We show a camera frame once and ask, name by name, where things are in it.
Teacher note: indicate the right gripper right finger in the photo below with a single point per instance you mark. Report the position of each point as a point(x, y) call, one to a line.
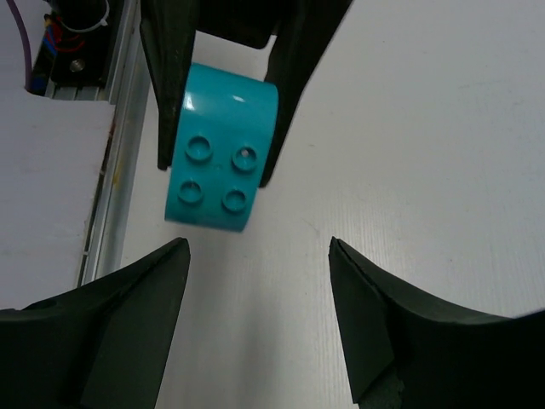
point(406, 348)

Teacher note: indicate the teal lego piece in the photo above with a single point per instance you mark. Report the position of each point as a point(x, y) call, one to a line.
point(224, 135)

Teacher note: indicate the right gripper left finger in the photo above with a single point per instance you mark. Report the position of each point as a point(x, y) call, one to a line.
point(102, 345)

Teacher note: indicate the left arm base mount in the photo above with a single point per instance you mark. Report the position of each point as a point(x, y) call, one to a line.
point(79, 50)

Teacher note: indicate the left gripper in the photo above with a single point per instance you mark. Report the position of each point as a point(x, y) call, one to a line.
point(303, 31)

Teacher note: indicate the aluminium table frame rail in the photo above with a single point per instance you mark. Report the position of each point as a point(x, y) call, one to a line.
point(127, 89)

